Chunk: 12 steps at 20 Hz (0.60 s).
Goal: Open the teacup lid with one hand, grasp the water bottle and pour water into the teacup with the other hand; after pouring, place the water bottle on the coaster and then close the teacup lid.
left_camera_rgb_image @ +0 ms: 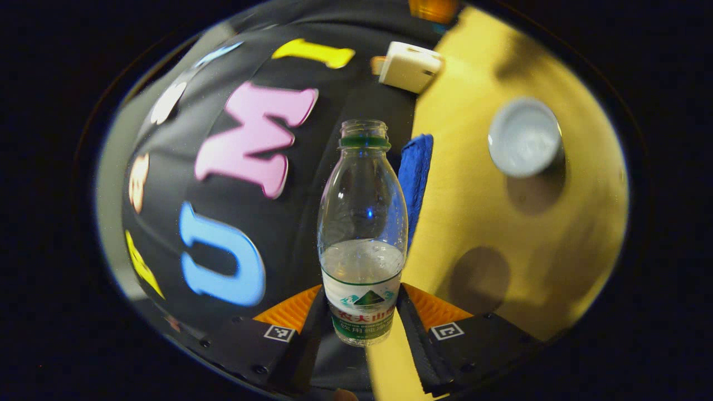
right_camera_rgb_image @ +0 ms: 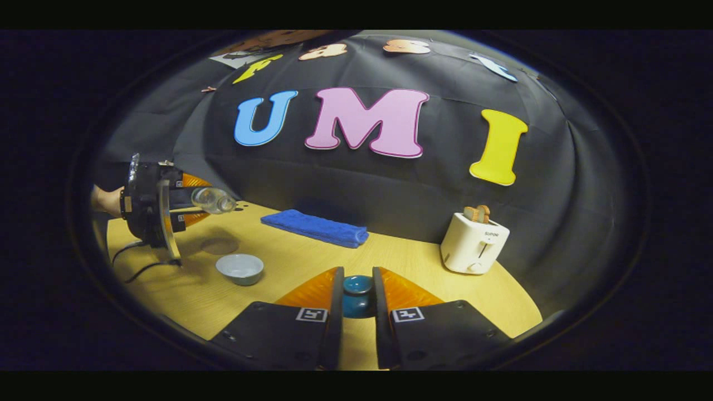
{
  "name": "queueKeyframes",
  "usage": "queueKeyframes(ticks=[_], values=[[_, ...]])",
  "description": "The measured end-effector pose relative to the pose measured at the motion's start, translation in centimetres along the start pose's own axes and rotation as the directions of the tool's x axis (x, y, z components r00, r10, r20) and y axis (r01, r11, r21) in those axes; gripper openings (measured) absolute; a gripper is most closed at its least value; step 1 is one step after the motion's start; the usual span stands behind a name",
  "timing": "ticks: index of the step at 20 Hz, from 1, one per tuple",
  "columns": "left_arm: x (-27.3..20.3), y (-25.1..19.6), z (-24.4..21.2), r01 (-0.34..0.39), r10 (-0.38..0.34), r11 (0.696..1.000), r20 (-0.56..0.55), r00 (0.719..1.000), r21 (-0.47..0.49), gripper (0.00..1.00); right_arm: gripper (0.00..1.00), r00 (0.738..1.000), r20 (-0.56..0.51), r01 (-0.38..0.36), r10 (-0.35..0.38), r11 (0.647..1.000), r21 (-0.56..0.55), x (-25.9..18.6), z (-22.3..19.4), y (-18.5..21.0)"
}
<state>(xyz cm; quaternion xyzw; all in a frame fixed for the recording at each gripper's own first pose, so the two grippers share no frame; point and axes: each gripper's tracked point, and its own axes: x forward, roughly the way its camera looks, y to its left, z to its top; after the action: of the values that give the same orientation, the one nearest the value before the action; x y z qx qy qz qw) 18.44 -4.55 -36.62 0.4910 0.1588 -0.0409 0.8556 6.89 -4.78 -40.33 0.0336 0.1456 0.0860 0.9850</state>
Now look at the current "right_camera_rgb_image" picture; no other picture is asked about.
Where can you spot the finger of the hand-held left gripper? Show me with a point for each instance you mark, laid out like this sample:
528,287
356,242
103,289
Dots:
195,181
195,218

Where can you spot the clear plastic water bottle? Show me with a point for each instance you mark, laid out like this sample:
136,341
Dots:
214,200

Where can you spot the blue folded towel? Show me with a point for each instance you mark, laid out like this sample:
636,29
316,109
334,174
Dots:
317,227

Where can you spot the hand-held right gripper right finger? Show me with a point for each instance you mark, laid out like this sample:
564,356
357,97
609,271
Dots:
381,334

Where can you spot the black backdrop cloth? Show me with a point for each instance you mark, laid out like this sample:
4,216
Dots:
362,184

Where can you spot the white teacup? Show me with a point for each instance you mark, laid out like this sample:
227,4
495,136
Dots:
240,268

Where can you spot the toast slices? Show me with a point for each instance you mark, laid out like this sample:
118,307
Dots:
477,214

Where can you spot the white toaster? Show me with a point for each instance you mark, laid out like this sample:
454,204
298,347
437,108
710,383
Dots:
473,245

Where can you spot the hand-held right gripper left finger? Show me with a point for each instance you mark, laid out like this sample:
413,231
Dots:
334,334

